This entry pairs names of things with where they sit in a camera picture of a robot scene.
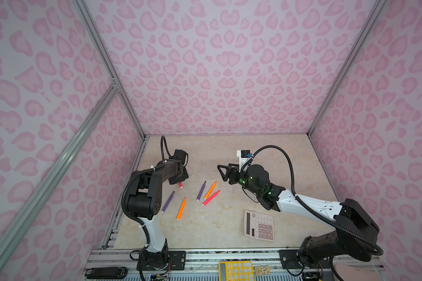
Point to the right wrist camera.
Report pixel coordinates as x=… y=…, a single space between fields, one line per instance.
x=244 y=156

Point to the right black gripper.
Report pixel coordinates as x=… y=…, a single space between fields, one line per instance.
x=235 y=171

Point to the purple highlighter pen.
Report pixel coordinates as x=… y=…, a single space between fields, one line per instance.
x=168 y=202
x=201 y=191

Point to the black device on rail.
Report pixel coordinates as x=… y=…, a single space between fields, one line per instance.
x=112 y=273

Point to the yellow calculator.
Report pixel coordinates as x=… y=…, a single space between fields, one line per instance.
x=236 y=271

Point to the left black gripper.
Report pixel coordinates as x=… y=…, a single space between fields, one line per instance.
x=184 y=176

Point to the pink desk calculator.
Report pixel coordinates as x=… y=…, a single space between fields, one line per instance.
x=259 y=226

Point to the orange highlighter pen upper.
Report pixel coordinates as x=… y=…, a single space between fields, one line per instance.
x=209 y=193

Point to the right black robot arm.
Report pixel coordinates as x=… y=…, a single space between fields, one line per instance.
x=355 y=232

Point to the orange highlighter pen lower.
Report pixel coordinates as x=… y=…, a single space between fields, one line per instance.
x=181 y=210

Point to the orange highlighter pen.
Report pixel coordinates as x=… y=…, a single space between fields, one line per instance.
x=209 y=193
x=181 y=210

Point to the aluminium frame strut left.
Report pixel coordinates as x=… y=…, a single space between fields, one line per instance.
x=18 y=228

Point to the small brown circuit board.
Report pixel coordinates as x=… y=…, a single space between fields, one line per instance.
x=262 y=270

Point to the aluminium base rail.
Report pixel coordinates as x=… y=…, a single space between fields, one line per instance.
x=203 y=264

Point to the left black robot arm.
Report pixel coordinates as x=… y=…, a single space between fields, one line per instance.
x=141 y=202

